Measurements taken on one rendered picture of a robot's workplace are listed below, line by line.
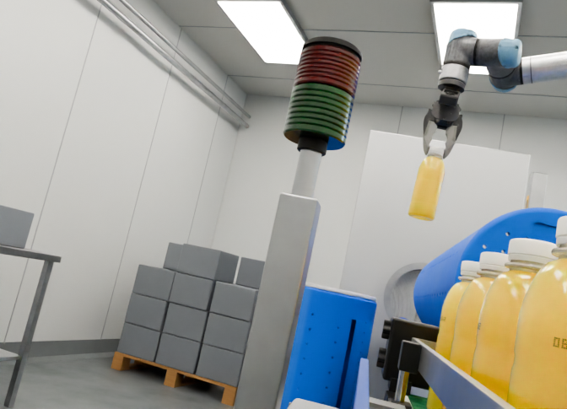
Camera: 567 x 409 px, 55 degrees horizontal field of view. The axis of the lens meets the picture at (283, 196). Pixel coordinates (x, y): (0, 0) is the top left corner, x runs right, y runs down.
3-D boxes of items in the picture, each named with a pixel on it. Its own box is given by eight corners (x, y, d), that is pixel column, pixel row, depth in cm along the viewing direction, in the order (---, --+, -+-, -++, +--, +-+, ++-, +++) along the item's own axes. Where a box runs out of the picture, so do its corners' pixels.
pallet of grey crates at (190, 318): (267, 395, 504) (294, 268, 523) (232, 406, 430) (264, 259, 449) (159, 362, 548) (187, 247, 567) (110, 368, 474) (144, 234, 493)
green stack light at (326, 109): (346, 154, 57) (354, 110, 58) (343, 136, 51) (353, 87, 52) (287, 144, 58) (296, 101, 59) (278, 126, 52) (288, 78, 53)
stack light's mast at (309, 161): (334, 209, 56) (363, 67, 59) (330, 198, 50) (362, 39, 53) (276, 198, 57) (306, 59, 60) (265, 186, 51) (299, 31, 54)
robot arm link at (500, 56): (525, 52, 149) (483, 51, 154) (521, 32, 139) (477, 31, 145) (519, 79, 148) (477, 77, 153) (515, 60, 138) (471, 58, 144)
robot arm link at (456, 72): (471, 67, 145) (440, 61, 146) (467, 83, 144) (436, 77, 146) (467, 78, 152) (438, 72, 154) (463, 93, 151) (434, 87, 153)
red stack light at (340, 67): (354, 110, 58) (362, 75, 59) (353, 86, 52) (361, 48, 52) (296, 100, 59) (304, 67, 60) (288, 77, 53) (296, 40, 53)
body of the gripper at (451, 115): (454, 134, 151) (463, 94, 153) (457, 124, 143) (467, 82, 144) (426, 128, 153) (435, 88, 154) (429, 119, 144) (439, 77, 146)
